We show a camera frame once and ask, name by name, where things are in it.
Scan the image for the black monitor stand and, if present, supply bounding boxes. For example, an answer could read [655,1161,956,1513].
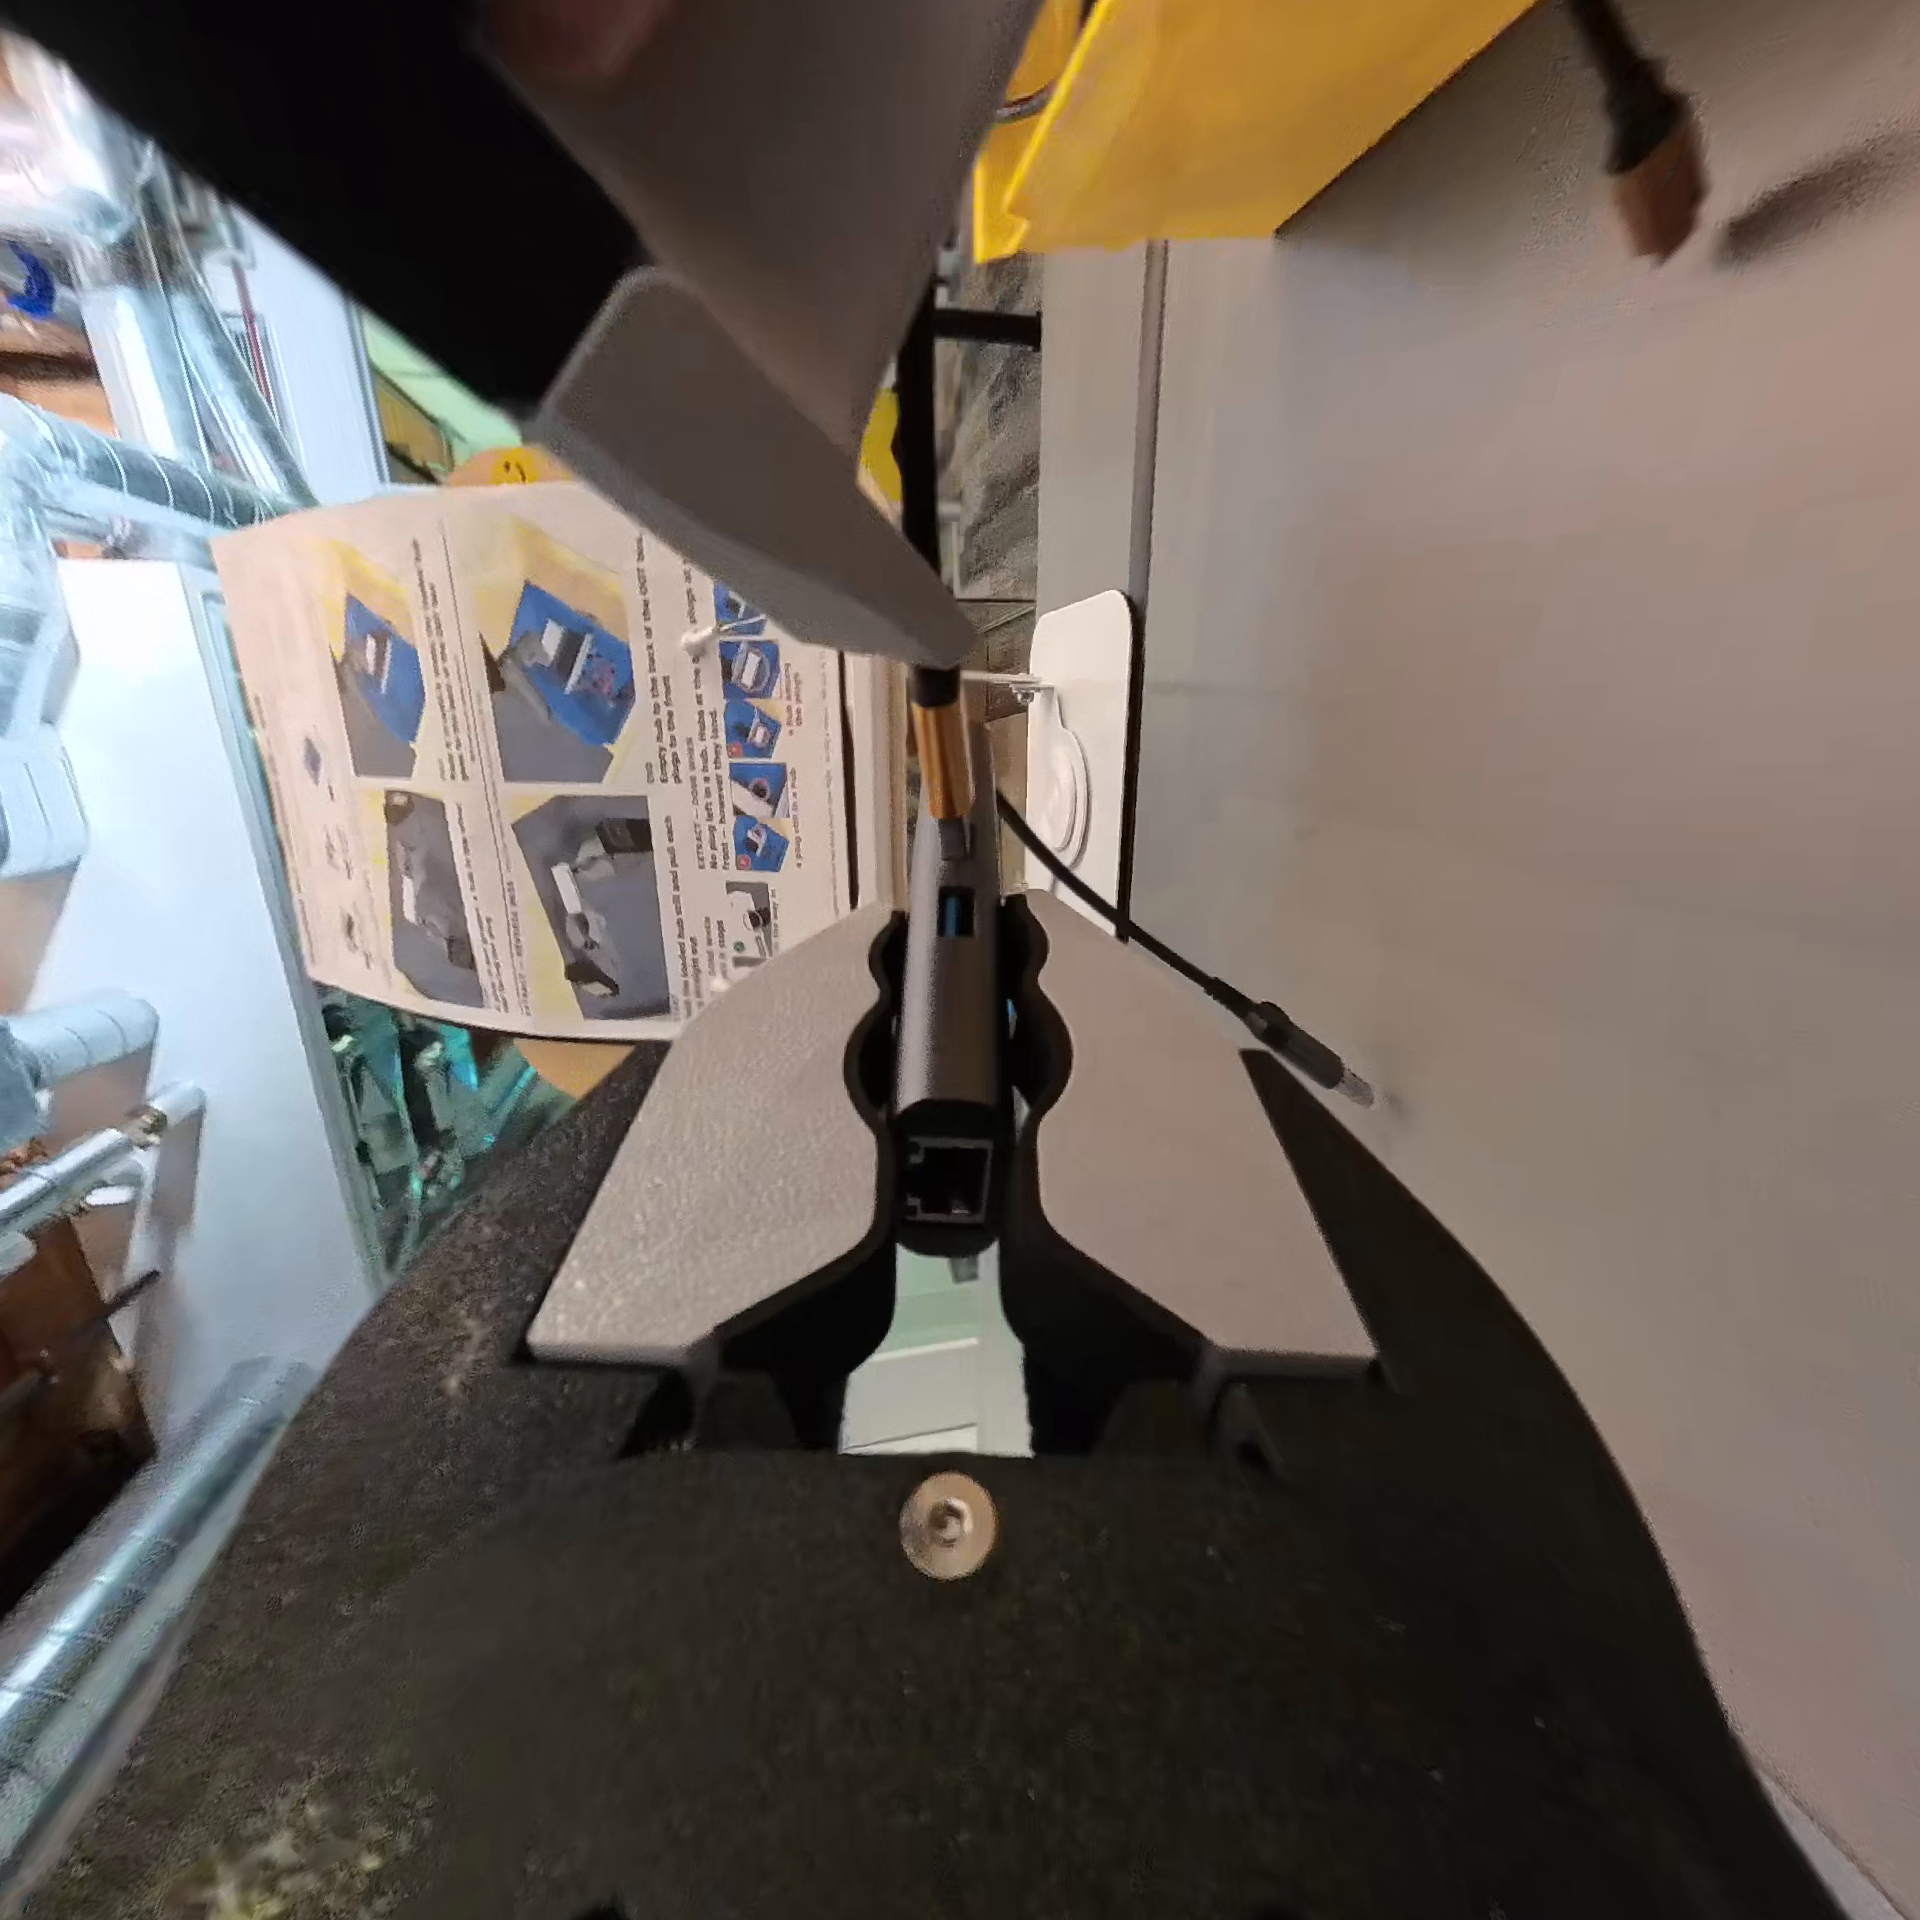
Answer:
[893,302,1047,601]

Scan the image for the thin black hub cable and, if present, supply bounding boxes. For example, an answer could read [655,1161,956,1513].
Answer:
[992,793,1375,1114]

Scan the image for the black cable orange plugs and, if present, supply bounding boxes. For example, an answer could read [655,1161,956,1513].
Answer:
[908,0,1709,844]

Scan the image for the white document stand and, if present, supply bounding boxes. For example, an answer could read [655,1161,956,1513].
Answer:
[972,587,1141,904]

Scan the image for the slim grey usb hub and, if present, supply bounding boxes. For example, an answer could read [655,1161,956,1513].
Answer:
[893,804,1009,1261]

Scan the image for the wooden document board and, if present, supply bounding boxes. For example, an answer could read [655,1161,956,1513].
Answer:
[441,437,908,1108]

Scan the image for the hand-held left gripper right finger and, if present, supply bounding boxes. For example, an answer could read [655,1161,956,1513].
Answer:
[1000,886,1382,1454]

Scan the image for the yellow plastic bin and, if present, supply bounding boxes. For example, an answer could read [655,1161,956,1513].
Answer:
[967,0,1549,267]

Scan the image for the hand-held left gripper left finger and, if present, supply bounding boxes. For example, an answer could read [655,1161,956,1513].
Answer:
[526,902,906,1451]

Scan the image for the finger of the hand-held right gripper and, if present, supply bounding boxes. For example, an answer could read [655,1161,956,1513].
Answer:
[481,0,1047,527]
[528,271,986,672]

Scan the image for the printed instruction sheet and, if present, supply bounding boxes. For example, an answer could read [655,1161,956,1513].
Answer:
[208,479,906,1050]

